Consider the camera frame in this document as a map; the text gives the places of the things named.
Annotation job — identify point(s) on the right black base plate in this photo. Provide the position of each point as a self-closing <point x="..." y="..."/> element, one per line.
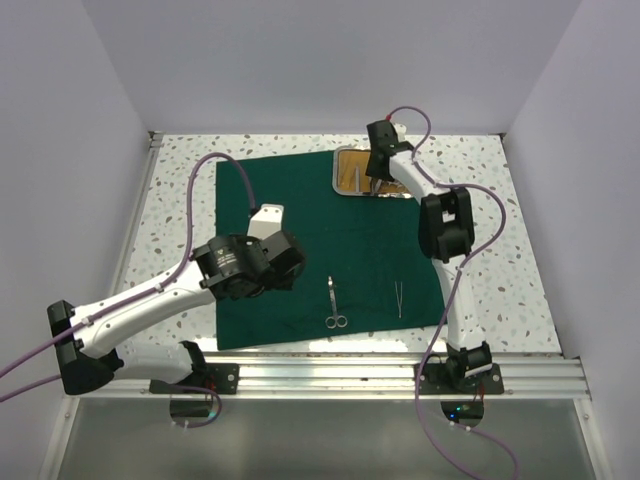
<point x="436" y="378"/>

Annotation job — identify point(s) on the steel surgical scissors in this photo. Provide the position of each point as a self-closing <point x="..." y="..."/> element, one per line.
<point x="335" y="319"/>

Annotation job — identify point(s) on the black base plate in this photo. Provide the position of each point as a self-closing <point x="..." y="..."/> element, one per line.
<point x="222" y="378"/>
<point x="436" y="378"/>

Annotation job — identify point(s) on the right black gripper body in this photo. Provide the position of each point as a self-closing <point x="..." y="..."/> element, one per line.
<point x="375" y="173"/>

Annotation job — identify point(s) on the yellow tray liner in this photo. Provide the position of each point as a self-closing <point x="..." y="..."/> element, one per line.
<point x="352" y="172"/>

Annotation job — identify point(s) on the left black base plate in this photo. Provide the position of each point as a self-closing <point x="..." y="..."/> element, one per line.
<point x="222" y="378"/>

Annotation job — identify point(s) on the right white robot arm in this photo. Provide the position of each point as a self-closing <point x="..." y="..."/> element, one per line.
<point x="446" y="236"/>

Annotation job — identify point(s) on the green surgical drape cloth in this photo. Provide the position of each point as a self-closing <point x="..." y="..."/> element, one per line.
<point x="364" y="244"/>

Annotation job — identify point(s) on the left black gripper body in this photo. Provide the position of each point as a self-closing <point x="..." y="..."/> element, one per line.
<point x="284" y="282"/>

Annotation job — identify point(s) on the steel instrument tray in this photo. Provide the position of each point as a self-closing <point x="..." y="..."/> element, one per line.
<point x="350" y="190"/>

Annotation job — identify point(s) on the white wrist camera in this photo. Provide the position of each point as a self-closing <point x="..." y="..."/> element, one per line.
<point x="399" y="128"/>
<point x="266" y="221"/>

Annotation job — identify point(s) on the steel tweezers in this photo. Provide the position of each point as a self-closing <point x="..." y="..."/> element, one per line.
<point x="398" y="286"/>

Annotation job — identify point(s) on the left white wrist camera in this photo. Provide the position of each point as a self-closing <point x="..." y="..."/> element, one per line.
<point x="266" y="221"/>

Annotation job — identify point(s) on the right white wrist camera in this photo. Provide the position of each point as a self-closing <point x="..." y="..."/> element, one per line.
<point x="399" y="128"/>

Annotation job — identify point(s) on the aluminium mounting rail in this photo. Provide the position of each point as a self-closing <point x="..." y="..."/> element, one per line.
<point x="359" y="376"/>

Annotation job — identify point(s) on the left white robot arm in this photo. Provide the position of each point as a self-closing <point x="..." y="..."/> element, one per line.
<point x="92" y="341"/>

